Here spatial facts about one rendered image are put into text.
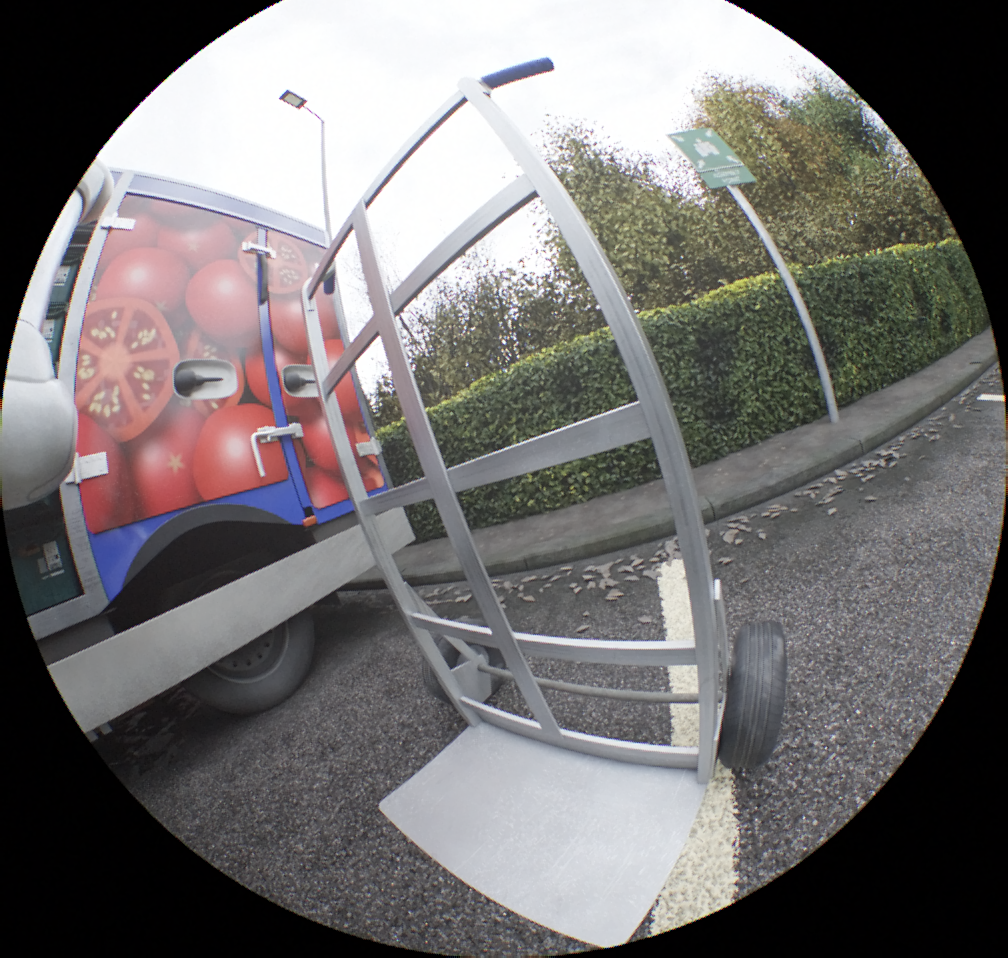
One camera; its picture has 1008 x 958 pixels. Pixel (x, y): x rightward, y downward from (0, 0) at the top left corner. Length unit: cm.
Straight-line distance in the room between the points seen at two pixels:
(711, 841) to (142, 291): 206
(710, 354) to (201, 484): 254
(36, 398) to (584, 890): 91
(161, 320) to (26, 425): 108
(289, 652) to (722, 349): 271
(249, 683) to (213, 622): 31
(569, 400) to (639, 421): 173
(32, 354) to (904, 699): 132
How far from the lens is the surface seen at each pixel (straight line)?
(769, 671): 49
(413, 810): 80
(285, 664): 145
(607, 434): 27
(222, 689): 138
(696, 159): 247
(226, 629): 123
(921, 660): 86
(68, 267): 191
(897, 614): 94
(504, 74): 68
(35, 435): 50
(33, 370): 53
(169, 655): 122
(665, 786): 66
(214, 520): 123
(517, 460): 31
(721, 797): 65
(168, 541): 119
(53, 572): 142
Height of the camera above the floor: 62
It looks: 1 degrees down
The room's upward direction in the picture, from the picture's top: 20 degrees counter-clockwise
